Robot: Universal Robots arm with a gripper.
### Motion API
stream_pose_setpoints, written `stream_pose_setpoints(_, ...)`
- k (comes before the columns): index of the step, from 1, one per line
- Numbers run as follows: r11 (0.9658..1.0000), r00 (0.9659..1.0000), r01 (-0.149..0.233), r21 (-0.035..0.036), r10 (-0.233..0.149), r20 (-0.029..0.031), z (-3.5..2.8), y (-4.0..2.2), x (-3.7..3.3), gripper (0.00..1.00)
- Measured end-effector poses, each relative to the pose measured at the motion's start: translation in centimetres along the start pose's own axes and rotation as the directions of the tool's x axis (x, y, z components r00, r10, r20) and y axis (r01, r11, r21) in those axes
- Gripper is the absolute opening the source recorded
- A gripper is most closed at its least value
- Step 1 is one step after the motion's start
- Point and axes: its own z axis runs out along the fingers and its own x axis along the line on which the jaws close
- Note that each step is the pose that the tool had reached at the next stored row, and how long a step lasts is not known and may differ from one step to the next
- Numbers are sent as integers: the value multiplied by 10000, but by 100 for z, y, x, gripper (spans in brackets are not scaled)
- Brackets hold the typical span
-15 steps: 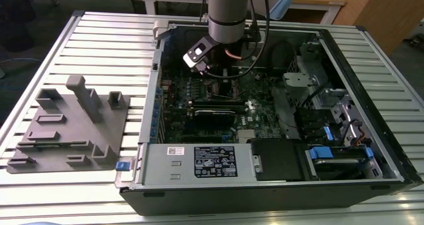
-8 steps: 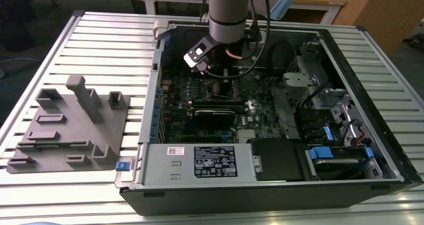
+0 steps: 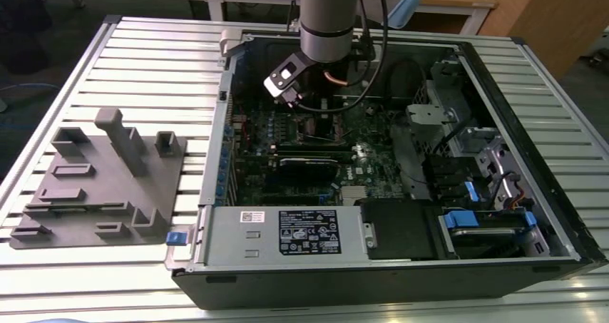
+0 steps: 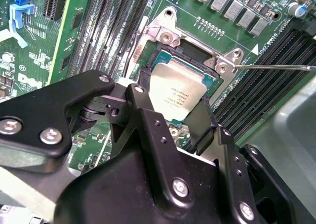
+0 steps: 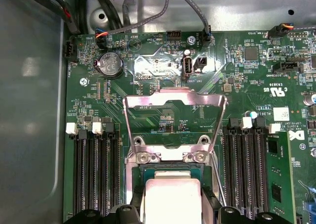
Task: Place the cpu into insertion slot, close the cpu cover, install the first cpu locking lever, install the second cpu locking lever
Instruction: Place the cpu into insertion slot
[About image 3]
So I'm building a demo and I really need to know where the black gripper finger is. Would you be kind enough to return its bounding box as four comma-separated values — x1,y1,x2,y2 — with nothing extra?
316,111,335,139

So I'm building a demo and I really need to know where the CPU socket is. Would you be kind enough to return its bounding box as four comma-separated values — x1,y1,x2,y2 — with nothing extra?
293,112,349,145

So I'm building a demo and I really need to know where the black RAM slot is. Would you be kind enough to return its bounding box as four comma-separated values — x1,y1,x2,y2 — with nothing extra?
277,141,353,150
274,150,360,159

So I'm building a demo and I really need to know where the black graphics card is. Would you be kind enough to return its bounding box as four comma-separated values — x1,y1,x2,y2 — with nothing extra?
264,155,343,193

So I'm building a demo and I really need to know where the green motherboard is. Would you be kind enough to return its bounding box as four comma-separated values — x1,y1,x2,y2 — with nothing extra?
230,98,416,207

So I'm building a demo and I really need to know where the silver chipset heatsink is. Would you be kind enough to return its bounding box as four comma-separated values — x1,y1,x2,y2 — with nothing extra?
340,185,372,200

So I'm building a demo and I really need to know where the silver metal drive cage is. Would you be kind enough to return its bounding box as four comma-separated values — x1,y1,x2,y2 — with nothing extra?
413,59,513,181

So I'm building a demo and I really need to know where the grey power supply unit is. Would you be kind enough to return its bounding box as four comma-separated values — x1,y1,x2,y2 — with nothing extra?
204,205,373,267

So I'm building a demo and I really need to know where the hard disk in blue carrier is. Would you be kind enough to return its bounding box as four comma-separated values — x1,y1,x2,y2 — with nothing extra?
440,208,539,260

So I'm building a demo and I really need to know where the black open PC case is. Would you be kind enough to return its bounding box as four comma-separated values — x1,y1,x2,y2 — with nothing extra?
165,29,609,312

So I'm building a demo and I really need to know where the grey parts rack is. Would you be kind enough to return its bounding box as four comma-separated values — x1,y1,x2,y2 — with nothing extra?
9,107,190,250

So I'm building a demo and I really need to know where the wooden cabinet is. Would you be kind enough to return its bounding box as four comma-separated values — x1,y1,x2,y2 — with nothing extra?
479,0,609,80

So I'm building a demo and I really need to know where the chair base with wheels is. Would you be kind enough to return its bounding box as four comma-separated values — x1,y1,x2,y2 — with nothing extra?
588,26,609,68

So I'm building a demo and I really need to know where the black office chair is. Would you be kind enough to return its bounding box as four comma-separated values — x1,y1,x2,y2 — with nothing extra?
0,0,55,76

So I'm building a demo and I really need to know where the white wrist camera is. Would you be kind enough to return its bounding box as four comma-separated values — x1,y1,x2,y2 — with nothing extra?
264,51,317,107

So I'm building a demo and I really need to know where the grey metal bracket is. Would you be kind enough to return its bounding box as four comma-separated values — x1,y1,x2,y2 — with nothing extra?
405,103,455,137

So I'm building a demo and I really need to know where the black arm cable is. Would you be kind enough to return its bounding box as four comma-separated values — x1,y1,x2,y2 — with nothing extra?
297,0,389,113

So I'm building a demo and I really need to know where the black wire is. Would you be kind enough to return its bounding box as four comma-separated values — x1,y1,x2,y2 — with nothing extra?
489,170,522,205
432,121,471,158

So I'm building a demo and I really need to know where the black plastic drive bracket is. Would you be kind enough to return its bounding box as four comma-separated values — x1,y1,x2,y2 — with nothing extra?
421,155,483,202

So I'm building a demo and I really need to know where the coloured wire bundle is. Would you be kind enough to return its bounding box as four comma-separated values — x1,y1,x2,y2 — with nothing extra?
504,193,528,212

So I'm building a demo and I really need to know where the silver metal handle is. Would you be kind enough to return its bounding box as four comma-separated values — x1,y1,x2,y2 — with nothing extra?
164,222,204,271

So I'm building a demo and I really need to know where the blue floor cable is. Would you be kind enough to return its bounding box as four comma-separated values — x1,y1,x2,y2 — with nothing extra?
0,82,62,96

